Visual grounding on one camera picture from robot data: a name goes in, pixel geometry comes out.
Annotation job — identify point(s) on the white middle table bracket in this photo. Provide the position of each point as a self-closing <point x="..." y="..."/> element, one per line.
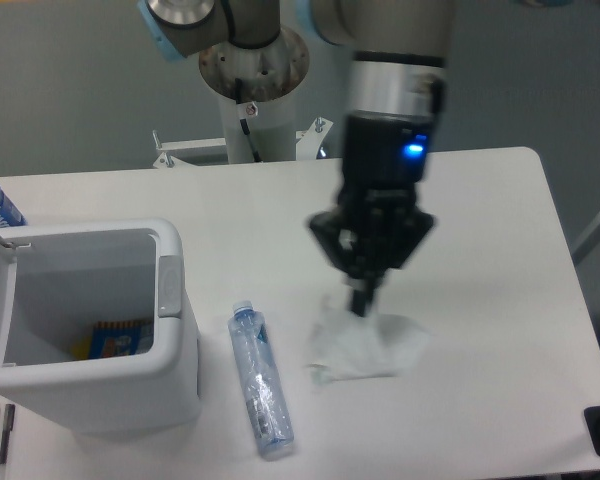
<point x="310" y="143"/>

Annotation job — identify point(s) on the white trash can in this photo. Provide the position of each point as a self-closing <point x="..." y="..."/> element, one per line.
<point x="56" y="283"/>

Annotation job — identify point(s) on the white left table bracket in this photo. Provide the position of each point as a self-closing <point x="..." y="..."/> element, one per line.
<point x="203" y="152"/>

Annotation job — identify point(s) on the white plastic bag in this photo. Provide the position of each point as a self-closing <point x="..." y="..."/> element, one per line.
<point x="343" y="346"/>

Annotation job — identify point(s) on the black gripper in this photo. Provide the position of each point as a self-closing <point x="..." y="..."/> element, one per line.
<point x="377" y="225"/>

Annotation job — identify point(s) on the white table bracket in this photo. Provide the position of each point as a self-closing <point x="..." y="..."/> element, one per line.
<point x="203" y="152"/>
<point x="310" y="143"/>

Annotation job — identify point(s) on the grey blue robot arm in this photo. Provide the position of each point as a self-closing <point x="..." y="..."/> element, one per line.
<point x="400" y="48"/>

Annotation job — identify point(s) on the clear plastic water bottle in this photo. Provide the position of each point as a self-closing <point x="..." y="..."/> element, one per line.
<point x="260" y="382"/>

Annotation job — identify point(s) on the blue snack packet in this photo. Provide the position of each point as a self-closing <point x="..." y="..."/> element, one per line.
<point x="115" y="339"/>

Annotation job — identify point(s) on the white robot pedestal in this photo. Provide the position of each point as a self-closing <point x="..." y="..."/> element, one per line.
<point x="256" y="90"/>

